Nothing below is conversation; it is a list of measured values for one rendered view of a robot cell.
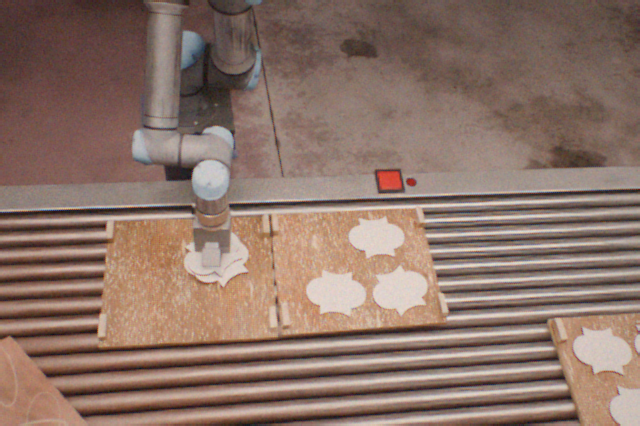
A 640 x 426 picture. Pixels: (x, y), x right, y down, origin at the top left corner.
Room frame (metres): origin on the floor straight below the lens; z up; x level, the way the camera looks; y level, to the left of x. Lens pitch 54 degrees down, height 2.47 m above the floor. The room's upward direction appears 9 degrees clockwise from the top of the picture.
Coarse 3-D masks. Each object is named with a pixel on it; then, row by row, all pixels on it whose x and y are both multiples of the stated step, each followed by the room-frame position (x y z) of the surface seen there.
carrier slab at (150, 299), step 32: (128, 224) 0.98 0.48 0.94; (160, 224) 1.00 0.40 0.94; (192, 224) 1.02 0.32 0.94; (256, 224) 1.05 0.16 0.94; (128, 256) 0.89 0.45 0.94; (160, 256) 0.91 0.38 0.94; (256, 256) 0.95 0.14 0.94; (128, 288) 0.80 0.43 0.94; (160, 288) 0.82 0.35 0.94; (192, 288) 0.83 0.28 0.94; (224, 288) 0.85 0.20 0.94; (256, 288) 0.86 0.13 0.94; (128, 320) 0.72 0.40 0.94; (160, 320) 0.73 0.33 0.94; (192, 320) 0.75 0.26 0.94; (224, 320) 0.76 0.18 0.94; (256, 320) 0.78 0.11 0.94
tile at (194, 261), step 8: (232, 240) 0.97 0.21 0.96; (192, 248) 0.93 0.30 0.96; (232, 248) 0.95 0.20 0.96; (192, 256) 0.91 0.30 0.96; (200, 256) 0.91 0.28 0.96; (224, 256) 0.92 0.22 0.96; (232, 256) 0.92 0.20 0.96; (240, 256) 0.93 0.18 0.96; (192, 264) 0.88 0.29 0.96; (200, 264) 0.89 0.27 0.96; (224, 264) 0.90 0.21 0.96; (192, 272) 0.87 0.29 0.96; (200, 272) 0.86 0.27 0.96; (208, 272) 0.87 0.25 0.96; (216, 272) 0.87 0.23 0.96
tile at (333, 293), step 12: (324, 276) 0.92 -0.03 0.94; (336, 276) 0.93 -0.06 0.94; (348, 276) 0.93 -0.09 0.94; (312, 288) 0.88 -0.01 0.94; (324, 288) 0.89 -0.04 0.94; (336, 288) 0.89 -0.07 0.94; (348, 288) 0.90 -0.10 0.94; (360, 288) 0.90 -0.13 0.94; (312, 300) 0.85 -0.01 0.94; (324, 300) 0.85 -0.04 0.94; (336, 300) 0.86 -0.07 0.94; (348, 300) 0.87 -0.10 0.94; (360, 300) 0.87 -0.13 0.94; (324, 312) 0.82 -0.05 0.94; (336, 312) 0.83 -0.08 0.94; (348, 312) 0.83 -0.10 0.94
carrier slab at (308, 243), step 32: (288, 224) 1.07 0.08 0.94; (320, 224) 1.08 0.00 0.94; (352, 224) 1.10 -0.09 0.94; (416, 224) 1.14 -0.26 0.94; (288, 256) 0.97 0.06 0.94; (320, 256) 0.98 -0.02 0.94; (352, 256) 1.00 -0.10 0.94; (384, 256) 1.02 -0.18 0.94; (416, 256) 1.03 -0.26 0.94; (288, 288) 0.88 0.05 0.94; (320, 320) 0.80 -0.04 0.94; (352, 320) 0.82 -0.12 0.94; (384, 320) 0.83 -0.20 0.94; (416, 320) 0.85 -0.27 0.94
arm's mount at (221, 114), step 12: (144, 72) 1.49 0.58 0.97; (216, 96) 1.45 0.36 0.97; (228, 96) 1.46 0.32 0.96; (216, 108) 1.41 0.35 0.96; (228, 108) 1.42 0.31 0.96; (192, 120) 1.35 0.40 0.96; (204, 120) 1.36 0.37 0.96; (216, 120) 1.37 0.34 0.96; (228, 120) 1.37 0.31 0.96; (180, 132) 1.30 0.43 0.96; (192, 132) 1.31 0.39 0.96
